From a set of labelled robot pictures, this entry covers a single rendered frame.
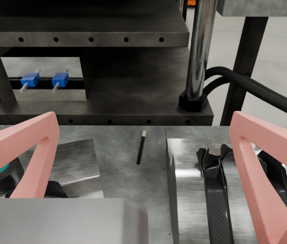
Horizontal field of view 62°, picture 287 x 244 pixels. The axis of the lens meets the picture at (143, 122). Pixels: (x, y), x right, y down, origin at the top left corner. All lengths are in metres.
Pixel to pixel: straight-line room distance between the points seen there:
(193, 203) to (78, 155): 0.25
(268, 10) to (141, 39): 0.42
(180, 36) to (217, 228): 0.59
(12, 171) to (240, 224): 0.41
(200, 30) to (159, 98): 0.31
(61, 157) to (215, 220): 0.32
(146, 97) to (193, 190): 0.56
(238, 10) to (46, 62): 0.66
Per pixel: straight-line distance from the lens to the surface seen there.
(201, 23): 0.76
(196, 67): 0.81
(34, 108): 0.97
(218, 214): 0.46
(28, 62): 0.94
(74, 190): 0.50
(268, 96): 0.79
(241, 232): 0.46
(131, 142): 0.71
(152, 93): 0.97
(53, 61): 0.90
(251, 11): 0.93
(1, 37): 0.95
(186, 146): 0.62
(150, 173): 0.63
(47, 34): 0.88
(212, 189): 0.47
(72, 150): 0.55
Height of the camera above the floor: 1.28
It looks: 37 degrees down
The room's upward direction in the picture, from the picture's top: straight up
